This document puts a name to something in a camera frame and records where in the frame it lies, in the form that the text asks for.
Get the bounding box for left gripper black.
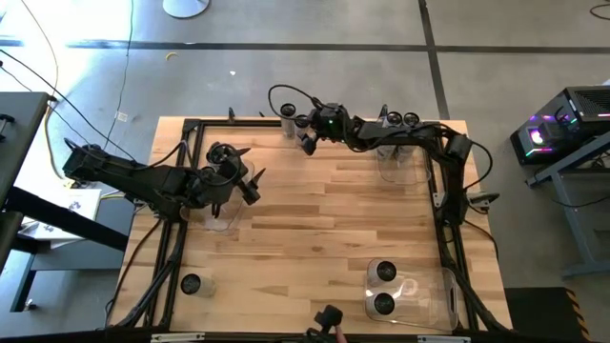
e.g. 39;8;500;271
207;148;266;206

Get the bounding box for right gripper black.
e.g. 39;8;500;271
303;107;363;156

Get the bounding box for Celsius can teal band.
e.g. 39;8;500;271
378;110;404;161

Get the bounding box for Celsius can yellow band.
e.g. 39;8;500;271
365;257;398;289
364;291;397;319

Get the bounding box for clear plastic bin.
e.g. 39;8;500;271
180;159;256;233
363;265;459;333
376;142;433;185

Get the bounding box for white round stand base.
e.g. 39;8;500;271
161;0;212;20

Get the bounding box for black handheld object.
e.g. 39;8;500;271
304;304;345;343

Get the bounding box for white paper sheet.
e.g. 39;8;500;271
18;188;104;249

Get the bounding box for office desk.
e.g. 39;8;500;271
0;91;131;313

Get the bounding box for black computer RGB lights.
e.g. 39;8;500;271
509;85;610;166

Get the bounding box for grey metal stand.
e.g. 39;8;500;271
523;135;610;278

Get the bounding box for black case hazard stripes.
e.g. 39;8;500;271
503;286;592;343

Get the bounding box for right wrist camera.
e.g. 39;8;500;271
318;104;345;139

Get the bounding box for black metal table frame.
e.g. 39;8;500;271
108;116;514;337

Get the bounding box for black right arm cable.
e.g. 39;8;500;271
267;84;328;121

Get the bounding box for thin black floor cable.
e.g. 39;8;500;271
102;0;136;153

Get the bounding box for yellow floor cable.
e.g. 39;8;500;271
18;0;66;181

